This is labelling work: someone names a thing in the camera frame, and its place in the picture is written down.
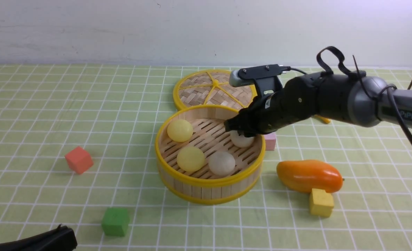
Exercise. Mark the woven bamboo steamer lid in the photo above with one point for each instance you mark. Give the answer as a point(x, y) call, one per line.
point(211, 87)

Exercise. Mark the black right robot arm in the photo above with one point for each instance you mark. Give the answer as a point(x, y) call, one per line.
point(363, 103)

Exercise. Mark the pink foam cube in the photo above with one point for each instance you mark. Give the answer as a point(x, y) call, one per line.
point(270, 141)

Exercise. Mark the yellow foam cube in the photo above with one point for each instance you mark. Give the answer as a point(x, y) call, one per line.
point(321, 203)

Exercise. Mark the yellow toy banana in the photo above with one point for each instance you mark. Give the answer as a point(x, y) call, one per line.
point(322, 119)

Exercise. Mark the green foam cube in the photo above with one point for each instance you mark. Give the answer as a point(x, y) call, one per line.
point(115, 221)

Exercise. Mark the yellow bun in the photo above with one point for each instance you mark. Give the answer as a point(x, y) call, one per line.
point(179, 130)
point(190, 159)

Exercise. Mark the red foam cube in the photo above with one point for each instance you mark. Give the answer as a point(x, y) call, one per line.
point(79, 160)

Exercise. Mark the green checkered tablecloth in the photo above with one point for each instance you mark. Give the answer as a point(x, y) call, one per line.
point(114, 113)

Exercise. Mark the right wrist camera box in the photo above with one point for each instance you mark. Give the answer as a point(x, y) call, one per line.
point(264, 78)

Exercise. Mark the white bun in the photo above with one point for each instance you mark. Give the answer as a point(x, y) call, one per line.
point(221, 163)
point(240, 140)

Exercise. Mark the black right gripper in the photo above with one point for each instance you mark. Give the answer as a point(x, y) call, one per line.
point(295, 101)

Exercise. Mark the orange toy mango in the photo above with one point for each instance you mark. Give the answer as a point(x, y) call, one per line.
point(305, 175)

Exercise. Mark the bamboo steamer tray yellow rim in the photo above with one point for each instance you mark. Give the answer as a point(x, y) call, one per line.
point(209, 135)

